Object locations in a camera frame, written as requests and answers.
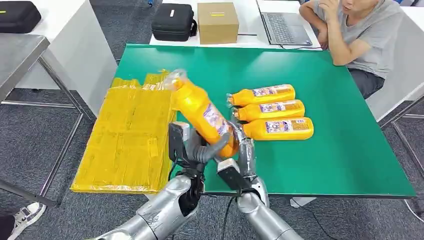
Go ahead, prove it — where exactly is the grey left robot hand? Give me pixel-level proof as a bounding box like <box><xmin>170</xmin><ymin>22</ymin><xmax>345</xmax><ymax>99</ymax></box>
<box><xmin>180</xmin><ymin>127</ymin><xmax>233</xmax><ymax>165</ymax></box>

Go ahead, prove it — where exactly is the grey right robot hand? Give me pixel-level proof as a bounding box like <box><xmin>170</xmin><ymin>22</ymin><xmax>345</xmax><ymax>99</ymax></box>
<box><xmin>228</xmin><ymin>119</ymin><xmax>258</xmax><ymax>181</ymax></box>

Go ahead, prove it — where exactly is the orange drink bottle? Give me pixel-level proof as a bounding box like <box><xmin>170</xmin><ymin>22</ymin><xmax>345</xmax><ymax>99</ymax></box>
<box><xmin>231</xmin><ymin>99</ymin><xmax>306</xmax><ymax>122</ymax></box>
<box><xmin>226</xmin><ymin>83</ymin><xmax>296</xmax><ymax>108</ymax></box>
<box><xmin>164</xmin><ymin>68</ymin><xmax>240</xmax><ymax>159</ymax></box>
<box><xmin>241</xmin><ymin>116</ymin><xmax>315</xmax><ymax>142</ymax></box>

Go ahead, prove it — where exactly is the yellow plastic sheet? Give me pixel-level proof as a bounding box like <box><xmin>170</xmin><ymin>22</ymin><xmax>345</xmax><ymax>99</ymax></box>
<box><xmin>70</xmin><ymin>69</ymin><xmax>178</xmax><ymax>195</ymax></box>

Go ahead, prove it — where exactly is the green table mat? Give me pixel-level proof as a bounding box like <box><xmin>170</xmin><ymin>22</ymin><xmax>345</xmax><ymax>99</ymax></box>
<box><xmin>114</xmin><ymin>43</ymin><xmax>417</xmax><ymax>200</ymax></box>

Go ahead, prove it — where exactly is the brown cardboard box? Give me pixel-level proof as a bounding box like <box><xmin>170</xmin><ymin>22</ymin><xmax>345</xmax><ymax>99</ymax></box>
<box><xmin>197</xmin><ymin>2</ymin><xmax>240</xmax><ymax>45</ymax></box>

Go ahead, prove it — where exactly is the black case with white tag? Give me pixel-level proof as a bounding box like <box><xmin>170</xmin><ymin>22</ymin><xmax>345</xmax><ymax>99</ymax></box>
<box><xmin>151</xmin><ymin>3</ymin><xmax>198</xmax><ymax>43</ymax></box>

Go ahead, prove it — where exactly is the grey laptop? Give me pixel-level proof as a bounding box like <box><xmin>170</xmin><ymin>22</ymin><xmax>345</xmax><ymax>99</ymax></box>
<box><xmin>255</xmin><ymin>0</ymin><xmax>314</xmax><ymax>47</ymax></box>

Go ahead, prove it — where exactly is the white desk with laptop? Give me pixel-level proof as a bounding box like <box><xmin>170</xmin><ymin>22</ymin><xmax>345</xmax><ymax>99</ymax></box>
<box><xmin>149</xmin><ymin>0</ymin><xmax>324</xmax><ymax>51</ymax></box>

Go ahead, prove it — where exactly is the white desk with panel side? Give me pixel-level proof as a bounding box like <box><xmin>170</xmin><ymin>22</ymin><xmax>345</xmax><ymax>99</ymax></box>
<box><xmin>14</xmin><ymin>0</ymin><xmax>118</xmax><ymax>117</ymax></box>

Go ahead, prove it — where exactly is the person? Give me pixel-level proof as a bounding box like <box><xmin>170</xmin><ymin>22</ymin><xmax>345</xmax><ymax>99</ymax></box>
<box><xmin>298</xmin><ymin>0</ymin><xmax>405</xmax><ymax>100</ymax></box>

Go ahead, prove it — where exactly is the person's white shoe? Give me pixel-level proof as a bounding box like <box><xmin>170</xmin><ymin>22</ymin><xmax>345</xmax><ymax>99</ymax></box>
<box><xmin>8</xmin><ymin>202</ymin><xmax>48</xmax><ymax>240</ymax></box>

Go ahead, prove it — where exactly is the steel table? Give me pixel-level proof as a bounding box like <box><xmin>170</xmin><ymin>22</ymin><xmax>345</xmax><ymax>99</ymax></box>
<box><xmin>0</xmin><ymin>33</ymin><xmax>97</xmax><ymax>208</ymax></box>

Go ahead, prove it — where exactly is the black case with yellow tag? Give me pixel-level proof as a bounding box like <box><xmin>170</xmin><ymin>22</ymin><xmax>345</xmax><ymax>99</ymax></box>
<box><xmin>0</xmin><ymin>0</ymin><xmax>42</xmax><ymax>34</ymax></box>

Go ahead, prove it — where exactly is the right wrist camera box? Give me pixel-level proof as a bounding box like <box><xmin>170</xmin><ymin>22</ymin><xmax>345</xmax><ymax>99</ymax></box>
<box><xmin>216</xmin><ymin>158</ymin><xmax>253</xmax><ymax>191</ymax></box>

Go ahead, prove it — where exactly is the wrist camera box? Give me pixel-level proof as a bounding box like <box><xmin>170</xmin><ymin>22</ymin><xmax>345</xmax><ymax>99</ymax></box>
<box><xmin>168</xmin><ymin>121</ymin><xmax>191</xmax><ymax>163</ymax></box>
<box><xmin>216</xmin><ymin>158</ymin><xmax>253</xmax><ymax>191</ymax></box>

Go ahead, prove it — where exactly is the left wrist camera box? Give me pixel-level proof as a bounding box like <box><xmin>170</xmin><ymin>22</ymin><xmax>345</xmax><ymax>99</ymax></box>
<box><xmin>168</xmin><ymin>121</ymin><xmax>191</xmax><ymax>163</ymax></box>

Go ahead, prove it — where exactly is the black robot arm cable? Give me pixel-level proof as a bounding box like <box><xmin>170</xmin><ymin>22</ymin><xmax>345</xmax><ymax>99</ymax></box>
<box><xmin>221</xmin><ymin>195</ymin><xmax>238</xmax><ymax>240</ymax></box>

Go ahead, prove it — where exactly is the black laptop cable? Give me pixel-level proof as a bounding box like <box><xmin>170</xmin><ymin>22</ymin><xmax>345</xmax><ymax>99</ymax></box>
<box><xmin>279</xmin><ymin>43</ymin><xmax>323</xmax><ymax>51</ymax></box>

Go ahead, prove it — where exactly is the steel table frame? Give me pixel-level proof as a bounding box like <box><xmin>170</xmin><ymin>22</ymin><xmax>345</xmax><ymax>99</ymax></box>
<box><xmin>379</xmin><ymin>94</ymin><xmax>424</xmax><ymax>186</ymax></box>

